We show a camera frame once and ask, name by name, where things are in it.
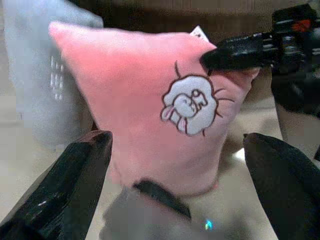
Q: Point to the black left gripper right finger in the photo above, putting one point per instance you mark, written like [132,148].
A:
[287,187]

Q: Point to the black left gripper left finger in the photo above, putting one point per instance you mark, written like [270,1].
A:
[57,190]

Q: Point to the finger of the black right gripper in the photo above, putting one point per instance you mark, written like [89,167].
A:
[240,53]

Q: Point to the pink pillow with bunny embroidery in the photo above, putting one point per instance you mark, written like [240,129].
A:
[125,100]

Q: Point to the dark brown furniture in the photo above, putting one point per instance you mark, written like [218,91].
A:
[162,11]

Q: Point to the black flat strip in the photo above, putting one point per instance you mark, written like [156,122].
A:
[165,197]

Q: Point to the pale grey plastic basket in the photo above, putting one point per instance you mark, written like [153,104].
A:
[32,75]

